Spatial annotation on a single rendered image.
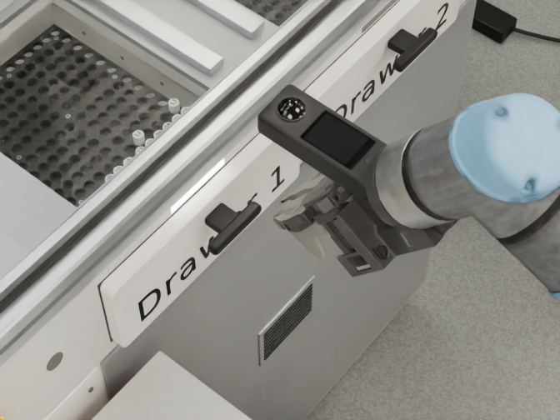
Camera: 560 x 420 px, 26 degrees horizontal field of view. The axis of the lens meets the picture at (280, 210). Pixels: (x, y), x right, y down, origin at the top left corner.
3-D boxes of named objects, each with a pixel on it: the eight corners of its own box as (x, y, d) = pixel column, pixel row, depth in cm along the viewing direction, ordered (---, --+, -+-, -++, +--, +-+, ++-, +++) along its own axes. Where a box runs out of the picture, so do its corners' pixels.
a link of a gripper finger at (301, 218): (274, 240, 108) (322, 224, 101) (263, 227, 108) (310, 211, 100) (307, 207, 110) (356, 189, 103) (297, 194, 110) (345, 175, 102)
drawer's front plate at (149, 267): (299, 175, 138) (301, 113, 129) (123, 350, 125) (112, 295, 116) (287, 167, 138) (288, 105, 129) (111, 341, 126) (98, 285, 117)
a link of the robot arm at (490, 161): (555, 227, 82) (469, 143, 80) (460, 250, 92) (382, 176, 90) (603, 143, 85) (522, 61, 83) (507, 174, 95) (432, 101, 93)
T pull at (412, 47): (437, 37, 139) (439, 28, 138) (399, 75, 136) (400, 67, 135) (412, 22, 141) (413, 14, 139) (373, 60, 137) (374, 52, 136)
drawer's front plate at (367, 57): (457, 19, 152) (467, -47, 143) (313, 162, 139) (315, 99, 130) (445, 12, 153) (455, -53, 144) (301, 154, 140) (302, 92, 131)
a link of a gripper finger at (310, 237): (290, 273, 114) (338, 260, 106) (250, 226, 113) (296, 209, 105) (311, 252, 115) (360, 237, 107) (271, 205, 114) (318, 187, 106)
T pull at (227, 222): (262, 211, 125) (262, 203, 124) (215, 258, 122) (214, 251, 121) (236, 193, 126) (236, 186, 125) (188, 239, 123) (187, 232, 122)
